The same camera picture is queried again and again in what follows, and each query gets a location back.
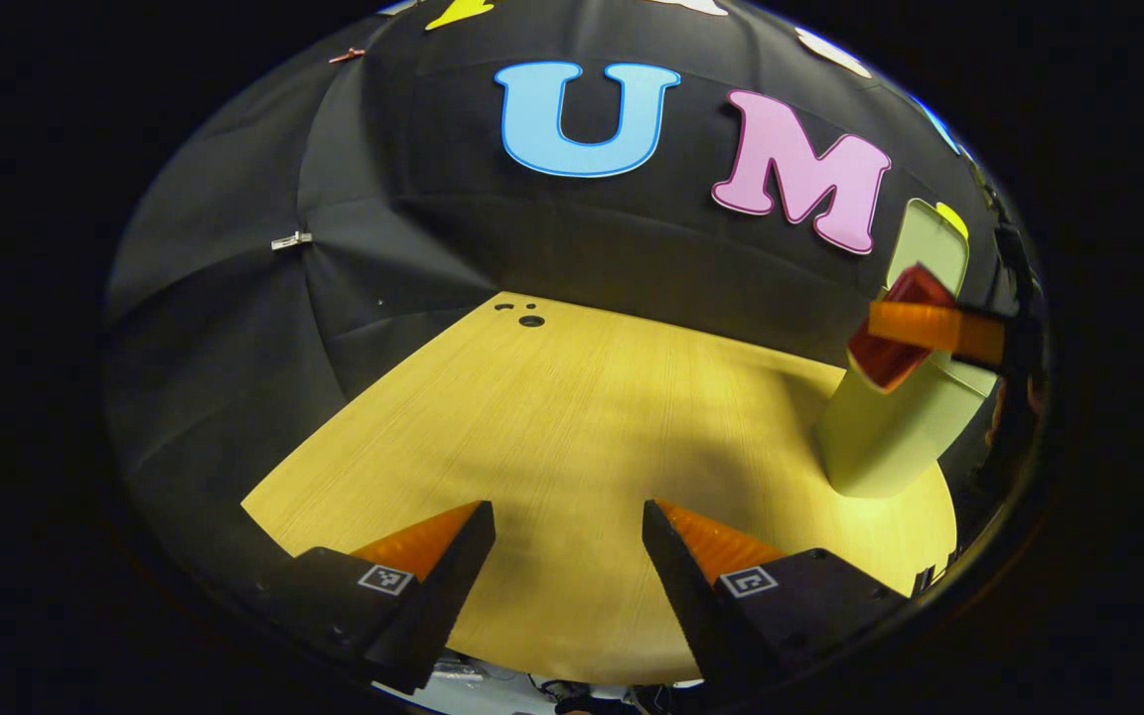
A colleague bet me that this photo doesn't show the black backdrop cloth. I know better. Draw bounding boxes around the black backdrop cloth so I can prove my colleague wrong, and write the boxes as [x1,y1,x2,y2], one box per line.
[103,0,1045,597]

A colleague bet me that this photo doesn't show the wooden desktop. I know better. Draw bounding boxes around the wooden desktop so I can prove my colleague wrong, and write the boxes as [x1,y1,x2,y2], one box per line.
[241,291,958,686]

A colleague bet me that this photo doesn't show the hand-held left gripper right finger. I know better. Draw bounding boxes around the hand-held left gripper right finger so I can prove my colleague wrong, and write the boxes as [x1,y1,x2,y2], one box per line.
[642,499,911,701]

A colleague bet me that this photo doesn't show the orange pop can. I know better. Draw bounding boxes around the orange pop can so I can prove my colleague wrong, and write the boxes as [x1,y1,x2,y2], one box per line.
[848,263,958,393]

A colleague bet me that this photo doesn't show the pale green desktop garbage bin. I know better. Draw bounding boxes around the pale green desktop garbage bin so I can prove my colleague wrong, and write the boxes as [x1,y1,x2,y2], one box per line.
[812,199,1000,498]

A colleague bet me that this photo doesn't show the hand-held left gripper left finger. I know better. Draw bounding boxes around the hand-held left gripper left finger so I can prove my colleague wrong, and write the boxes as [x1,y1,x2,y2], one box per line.
[264,500,497,694]

